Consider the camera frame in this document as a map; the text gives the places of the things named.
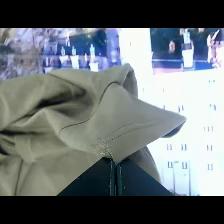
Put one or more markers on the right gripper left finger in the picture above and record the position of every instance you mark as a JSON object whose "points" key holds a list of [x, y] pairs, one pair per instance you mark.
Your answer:
{"points": [[95, 181]]}

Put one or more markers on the brown shirt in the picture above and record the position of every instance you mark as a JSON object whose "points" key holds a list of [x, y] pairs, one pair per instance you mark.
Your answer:
{"points": [[50, 133]]}

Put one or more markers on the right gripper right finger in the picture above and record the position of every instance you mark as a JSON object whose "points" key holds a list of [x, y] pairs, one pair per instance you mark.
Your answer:
{"points": [[140, 183]]}

